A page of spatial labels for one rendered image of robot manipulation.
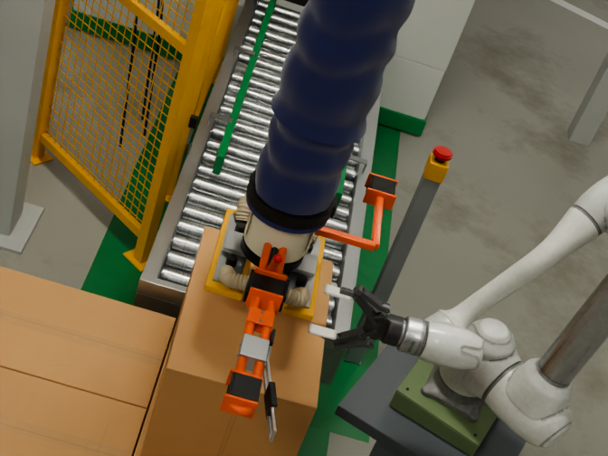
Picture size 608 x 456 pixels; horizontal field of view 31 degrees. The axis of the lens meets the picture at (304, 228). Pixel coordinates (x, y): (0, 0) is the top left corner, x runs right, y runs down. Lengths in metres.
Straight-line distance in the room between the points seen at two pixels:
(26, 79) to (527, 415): 2.12
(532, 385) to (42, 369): 1.39
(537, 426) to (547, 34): 4.78
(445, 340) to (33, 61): 1.96
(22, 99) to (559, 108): 3.59
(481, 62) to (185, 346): 4.27
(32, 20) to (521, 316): 2.47
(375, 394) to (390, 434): 0.15
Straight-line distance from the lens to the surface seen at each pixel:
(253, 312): 2.61
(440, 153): 3.80
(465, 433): 3.20
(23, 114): 4.16
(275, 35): 5.18
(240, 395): 2.40
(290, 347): 3.00
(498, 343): 3.08
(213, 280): 2.84
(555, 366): 3.01
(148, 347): 3.44
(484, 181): 5.76
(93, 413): 3.23
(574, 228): 2.81
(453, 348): 2.71
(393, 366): 3.36
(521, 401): 3.05
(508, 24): 7.45
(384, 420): 3.20
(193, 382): 2.86
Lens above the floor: 2.99
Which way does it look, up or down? 37 degrees down
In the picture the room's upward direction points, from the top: 20 degrees clockwise
